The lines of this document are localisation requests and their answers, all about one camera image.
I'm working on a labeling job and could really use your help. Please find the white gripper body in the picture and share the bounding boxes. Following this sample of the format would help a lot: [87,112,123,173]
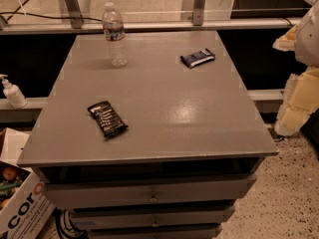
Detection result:
[295,0,319,67]

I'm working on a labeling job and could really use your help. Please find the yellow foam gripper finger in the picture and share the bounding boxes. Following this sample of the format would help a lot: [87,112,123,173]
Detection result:
[274,67,319,136]
[272,25,299,52]

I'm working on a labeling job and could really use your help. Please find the blue rxbar blueberry wrapper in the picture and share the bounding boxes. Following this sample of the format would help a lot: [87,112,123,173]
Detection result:
[180,48,215,69]

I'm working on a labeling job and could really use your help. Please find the grey drawer cabinet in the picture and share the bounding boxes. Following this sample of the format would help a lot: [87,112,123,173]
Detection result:
[19,31,277,239]

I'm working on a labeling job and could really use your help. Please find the clear plastic water bottle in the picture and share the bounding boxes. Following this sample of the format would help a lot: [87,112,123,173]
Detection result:
[102,2,128,68]

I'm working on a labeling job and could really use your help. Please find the black snack bar wrapper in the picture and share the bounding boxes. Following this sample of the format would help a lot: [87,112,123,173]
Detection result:
[88,101,128,137]

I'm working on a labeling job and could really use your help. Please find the white pump dispenser bottle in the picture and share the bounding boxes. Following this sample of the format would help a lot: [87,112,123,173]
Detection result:
[0,74,27,109]

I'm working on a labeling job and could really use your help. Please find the white cardboard box with produce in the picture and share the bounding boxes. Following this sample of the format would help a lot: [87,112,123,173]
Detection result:
[0,128,54,239]

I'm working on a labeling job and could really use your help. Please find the grey metal post right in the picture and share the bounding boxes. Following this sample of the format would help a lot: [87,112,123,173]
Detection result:
[192,0,205,26]

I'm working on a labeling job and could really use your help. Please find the grey metal post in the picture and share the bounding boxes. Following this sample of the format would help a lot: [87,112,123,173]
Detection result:
[64,0,83,29]
[192,0,205,26]

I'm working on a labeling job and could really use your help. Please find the grey metal post left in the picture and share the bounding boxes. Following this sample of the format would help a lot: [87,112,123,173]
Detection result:
[64,0,83,29]

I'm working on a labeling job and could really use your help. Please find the black cables under cabinet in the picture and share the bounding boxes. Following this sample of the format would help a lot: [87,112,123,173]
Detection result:
[53,208,90,239]

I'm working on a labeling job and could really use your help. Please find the black cable behind glass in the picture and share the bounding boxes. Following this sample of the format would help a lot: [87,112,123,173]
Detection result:
[0,0,104,23]

